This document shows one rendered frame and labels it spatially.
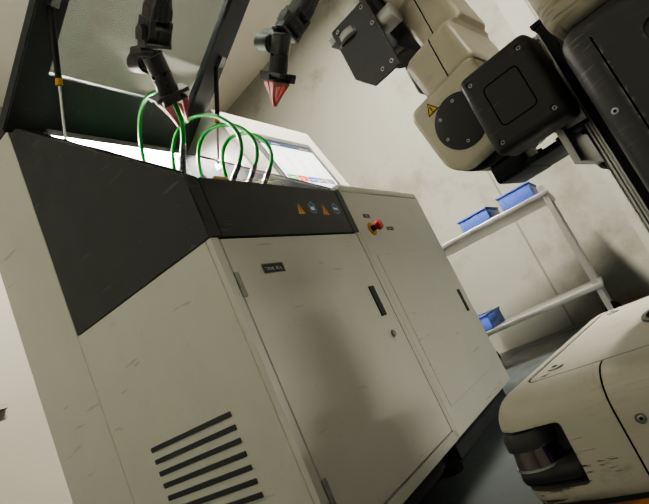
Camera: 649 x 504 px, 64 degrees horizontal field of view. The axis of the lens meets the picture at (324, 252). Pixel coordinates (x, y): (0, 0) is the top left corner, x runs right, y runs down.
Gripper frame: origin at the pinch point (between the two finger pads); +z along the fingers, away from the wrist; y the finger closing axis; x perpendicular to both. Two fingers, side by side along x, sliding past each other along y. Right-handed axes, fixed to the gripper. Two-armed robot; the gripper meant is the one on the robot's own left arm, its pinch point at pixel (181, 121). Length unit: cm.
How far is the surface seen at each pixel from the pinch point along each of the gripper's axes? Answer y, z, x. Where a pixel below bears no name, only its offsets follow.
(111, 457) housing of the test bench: 64, 60, 33
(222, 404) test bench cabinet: 35, 39, 61
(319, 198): -24.8, 33.8, 20.3
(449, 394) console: -26, 94, 66
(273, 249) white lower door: 4.0, 24.1, 42.8
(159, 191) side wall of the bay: 19.9, 2.4, 28.3
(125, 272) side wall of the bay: 35.8, 19.4, 23.2
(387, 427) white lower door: 5, 66, 76
